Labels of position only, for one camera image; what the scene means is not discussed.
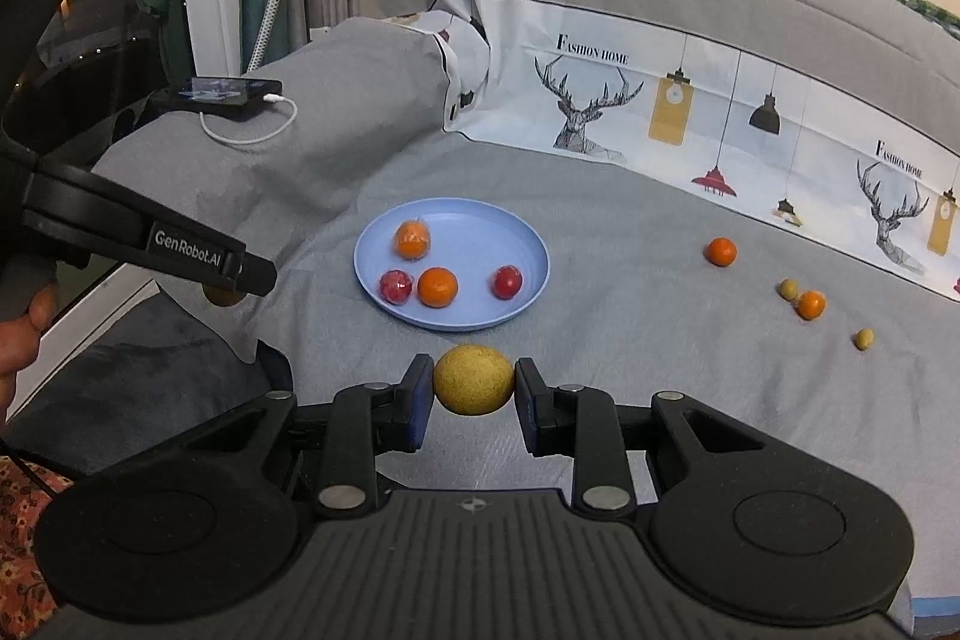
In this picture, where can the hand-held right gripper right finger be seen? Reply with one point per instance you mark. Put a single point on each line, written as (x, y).
(525, 400)

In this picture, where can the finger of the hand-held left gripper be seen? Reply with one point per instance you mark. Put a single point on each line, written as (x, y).
(259, 276)

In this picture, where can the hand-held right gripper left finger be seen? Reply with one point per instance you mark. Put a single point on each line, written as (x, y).
(420, 396)

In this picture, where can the small yellow-green fruit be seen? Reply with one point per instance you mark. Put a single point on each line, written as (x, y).
(787, 288)
(864, 338)
(221, 299)
(475, 381)

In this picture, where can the crinkly-wrapped red fruit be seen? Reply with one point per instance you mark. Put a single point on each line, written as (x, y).
(395, 286)

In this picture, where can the smooth-wrapped red fruit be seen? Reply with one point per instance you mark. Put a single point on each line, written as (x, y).
(507, 282)

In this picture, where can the plastic-wrapped orange tangerine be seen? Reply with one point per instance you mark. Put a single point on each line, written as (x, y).
(412, 239)

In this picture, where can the blue plate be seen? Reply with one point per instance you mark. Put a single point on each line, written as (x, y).
(465, 235)

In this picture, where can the person's left hand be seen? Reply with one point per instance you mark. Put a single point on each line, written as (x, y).
(19, 347)

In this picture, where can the grey bed sheet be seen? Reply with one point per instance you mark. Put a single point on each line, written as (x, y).
(637, 347)

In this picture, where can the dark grey cushion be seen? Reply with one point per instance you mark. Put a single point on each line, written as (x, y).
(135, 370)

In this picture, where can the black smartphone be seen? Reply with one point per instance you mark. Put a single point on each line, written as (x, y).
(225, 106)

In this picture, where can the grey pillow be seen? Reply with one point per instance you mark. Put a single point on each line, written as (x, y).
(337, 85)

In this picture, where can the floral patterned clothing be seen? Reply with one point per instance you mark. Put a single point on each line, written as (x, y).
(19, 535)

